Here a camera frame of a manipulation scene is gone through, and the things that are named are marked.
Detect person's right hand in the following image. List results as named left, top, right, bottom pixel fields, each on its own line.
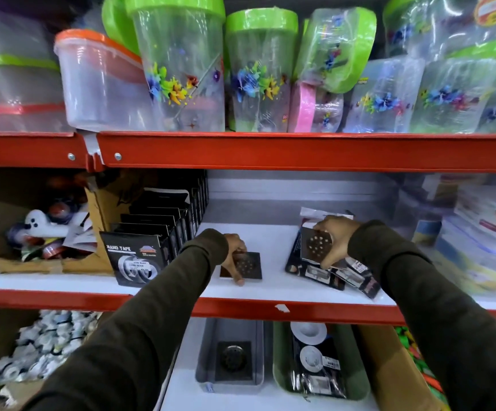
left=313, top=216, right=362, bottom=270

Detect person's left hand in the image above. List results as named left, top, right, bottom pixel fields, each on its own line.
left=221, top=234, right=247, bottom=287

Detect square black drain cover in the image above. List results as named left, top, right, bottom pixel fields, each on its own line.
left=220, top=251, right=262, bottom=281

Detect packaged round steel drain cover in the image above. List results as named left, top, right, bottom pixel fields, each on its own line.
left=300, top=218, right=348, bottom=269

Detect person's left forearm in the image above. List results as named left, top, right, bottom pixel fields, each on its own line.
left=21, top=229, right=230, bottom=411

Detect person's right forearm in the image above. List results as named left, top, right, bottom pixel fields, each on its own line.
left=348, top=220, right=496, bottom=411

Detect white card packet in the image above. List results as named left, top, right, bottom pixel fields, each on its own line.
left=299, top=207, right=354, bottom=229

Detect black drain cover packet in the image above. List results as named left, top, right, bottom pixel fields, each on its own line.
left=331, top=256, right=381, bottom=300
left=285, top=229, right=346, bottom=291

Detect red metal shelf rack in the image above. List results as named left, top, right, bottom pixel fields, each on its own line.
left=0, top=132, right=496, bottom=333

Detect square drain cover with strainer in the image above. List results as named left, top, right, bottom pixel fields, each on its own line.
left=214, top=341, right=253, bottom=382

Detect row of black tape packets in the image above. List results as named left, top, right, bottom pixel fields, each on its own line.
left=100, top=170, right=210, bottom=289

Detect grey plastic tray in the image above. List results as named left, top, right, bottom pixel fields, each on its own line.
left=195, top=318, right=265, bottom=394

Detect packets of white drain parts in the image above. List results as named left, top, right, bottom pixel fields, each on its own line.
left=290, top=322, right=348, bottom=399

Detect pink-lid floral plastic jar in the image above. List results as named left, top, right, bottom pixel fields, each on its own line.
left=288, top=81, right=344, bottom=133

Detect green plastic tray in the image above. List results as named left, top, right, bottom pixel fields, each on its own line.
left=272, top=322, right=371, bottom=401

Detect brown cardboard box of tapes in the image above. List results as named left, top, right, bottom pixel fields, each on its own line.
left=0, top=169, right=146, bottom=275

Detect stack of clear storage boxes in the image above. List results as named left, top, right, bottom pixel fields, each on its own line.
left=393, top=173, right=496, bottom=297

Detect row of green-lid floral jars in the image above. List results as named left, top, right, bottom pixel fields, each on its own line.
left=101, top=0, right=496, bottom=134

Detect plain brown cardboard box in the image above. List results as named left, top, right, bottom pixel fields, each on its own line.
left=354, top=324, right=447, bottom=411

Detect colourful packaged items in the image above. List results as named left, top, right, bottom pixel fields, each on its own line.
left=395, top=326, right=451, bottom=408

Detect clear plastic shelf tag holder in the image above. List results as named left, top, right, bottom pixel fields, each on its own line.
left=80, top=131, right=104, bottom=172

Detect white plastic tape dispenser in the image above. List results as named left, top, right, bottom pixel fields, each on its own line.
left=24, top=209, right=72, bottom=239

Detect orange-lid clear plastic container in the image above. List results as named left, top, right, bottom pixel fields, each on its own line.
left=54, top=29, right=156, bottom=132

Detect stack of clear lidded containers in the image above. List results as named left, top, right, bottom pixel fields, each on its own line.
left=0, top=4, right=74, bottom=133

